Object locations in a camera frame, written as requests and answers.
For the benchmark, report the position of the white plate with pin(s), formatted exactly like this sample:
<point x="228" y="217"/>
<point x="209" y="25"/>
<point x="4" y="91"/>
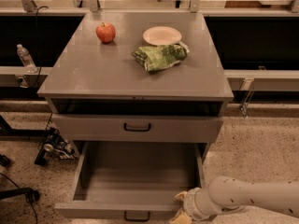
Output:
<point x="162" y="35"/>

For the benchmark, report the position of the red apple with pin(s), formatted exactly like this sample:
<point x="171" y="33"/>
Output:
<point x="106" y="32"/>

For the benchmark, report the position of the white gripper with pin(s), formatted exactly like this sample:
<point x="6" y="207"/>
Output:
<point x="190" y="202"/>

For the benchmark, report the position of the black power strip clutter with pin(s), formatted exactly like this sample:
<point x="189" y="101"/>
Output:
<point x="56" y="147"/>

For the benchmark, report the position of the clear plastic water bottle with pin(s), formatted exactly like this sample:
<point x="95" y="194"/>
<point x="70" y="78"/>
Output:
<point x="26" y="59"/>

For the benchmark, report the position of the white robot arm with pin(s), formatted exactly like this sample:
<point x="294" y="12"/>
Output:
<point x="225" y="195"/>

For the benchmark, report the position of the grey top drawer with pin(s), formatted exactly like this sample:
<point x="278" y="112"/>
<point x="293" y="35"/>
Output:
<point x="138" y="128"/>

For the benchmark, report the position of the grey drawer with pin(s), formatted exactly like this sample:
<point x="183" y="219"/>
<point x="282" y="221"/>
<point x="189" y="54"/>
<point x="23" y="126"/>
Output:
<point x="132" y="181"/>
<point x="138" y="128"/>

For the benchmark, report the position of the black chair leg with caster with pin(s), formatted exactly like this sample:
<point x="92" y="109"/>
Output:
<point x="30" y="194"/>

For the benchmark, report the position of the green chip bag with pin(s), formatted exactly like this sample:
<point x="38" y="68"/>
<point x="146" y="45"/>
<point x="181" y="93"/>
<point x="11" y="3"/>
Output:
<point x="159" y="58"/>

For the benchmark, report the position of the grey metal drawer cabinet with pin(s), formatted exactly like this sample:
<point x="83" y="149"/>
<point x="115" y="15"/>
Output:
<point x="95" y="78"/>

